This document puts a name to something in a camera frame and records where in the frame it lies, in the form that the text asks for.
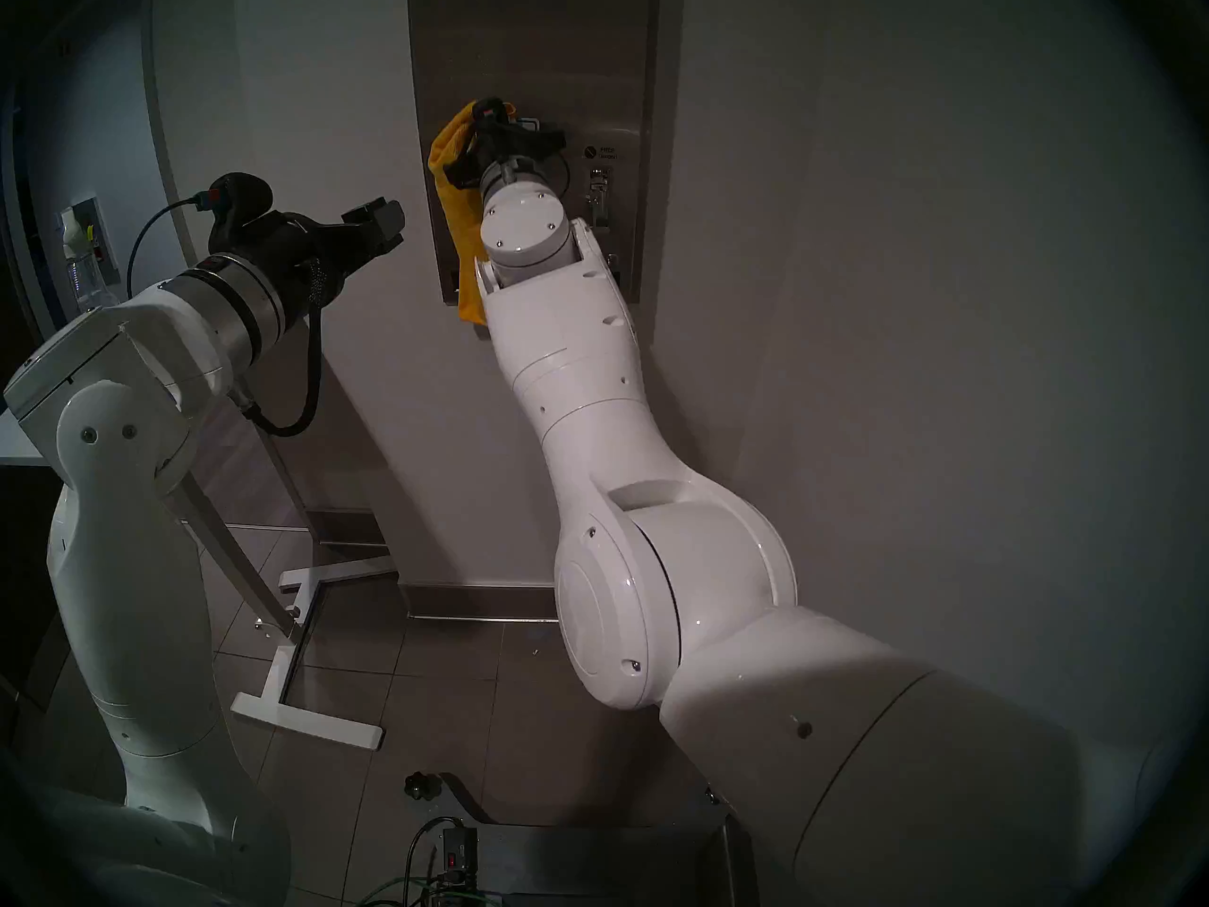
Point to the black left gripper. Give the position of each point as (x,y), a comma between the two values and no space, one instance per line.
(293,248)

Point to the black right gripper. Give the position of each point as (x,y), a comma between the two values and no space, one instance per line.
(508,145)

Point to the yellow microfiber cloth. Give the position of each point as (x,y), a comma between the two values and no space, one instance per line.
(451,215)

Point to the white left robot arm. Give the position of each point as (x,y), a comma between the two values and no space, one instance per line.
(123,584)

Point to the clear spray bottle blue liquid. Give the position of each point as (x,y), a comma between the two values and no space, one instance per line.
(76,239)

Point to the white folding table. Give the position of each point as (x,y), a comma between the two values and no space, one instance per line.
(302,721)

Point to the black star knob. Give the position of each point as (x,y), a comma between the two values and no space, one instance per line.
(422,787)

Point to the black box red indicator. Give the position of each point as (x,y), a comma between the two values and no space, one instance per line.
(459,856)

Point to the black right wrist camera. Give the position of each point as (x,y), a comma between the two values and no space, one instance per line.
(489,111)

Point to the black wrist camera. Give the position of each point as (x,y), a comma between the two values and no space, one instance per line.
(238,201)
(489,111)

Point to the stainless steel wall dispenser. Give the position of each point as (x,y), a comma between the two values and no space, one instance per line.
(529,36)

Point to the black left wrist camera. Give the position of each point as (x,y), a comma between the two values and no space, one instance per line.
(238,201)

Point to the steel robot base plate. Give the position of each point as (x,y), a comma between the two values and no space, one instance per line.
(586,867)

